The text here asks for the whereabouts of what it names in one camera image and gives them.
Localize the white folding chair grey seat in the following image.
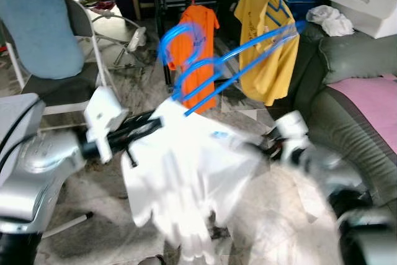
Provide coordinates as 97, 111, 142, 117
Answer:
0, 0, 118, 117

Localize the white tubular floor stand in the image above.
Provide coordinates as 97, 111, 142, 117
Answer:
87, 7, 156, 67

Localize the grey green leather sofa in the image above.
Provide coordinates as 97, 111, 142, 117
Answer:
292, 20, 397, 216

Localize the blue plastic hanger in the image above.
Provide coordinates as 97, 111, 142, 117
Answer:
267, 0, 298, 27
158, 20, 308, 117

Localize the pink mat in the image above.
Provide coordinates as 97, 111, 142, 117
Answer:
327, 74, 397, 154

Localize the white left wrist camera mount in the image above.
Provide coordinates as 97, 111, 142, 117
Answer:
84, 86, 130, 163

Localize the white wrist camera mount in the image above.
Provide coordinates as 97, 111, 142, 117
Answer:
273, 111, 311, 154
84, 86, 130, 163

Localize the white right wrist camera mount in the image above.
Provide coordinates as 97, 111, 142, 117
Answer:
273, 111, 311, 154

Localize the crumpled white cloth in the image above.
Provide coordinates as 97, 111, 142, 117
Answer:
306, 4, 354, 37

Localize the yellow polo shirt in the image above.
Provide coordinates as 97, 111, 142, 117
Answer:
234, 0, 300, 106

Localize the pink clothes pile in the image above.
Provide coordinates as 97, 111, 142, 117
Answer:
81, 0, 115, 10

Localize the orange polo shirt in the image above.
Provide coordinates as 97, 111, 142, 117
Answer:
167, 4, 221, 115

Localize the light blue cushion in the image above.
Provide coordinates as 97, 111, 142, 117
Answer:
0, 0, 84, 81

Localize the white shirt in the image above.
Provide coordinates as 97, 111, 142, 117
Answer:
121, 96, 267, 264

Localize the black robot foot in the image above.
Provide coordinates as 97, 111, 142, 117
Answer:
138, 254, 167, 265

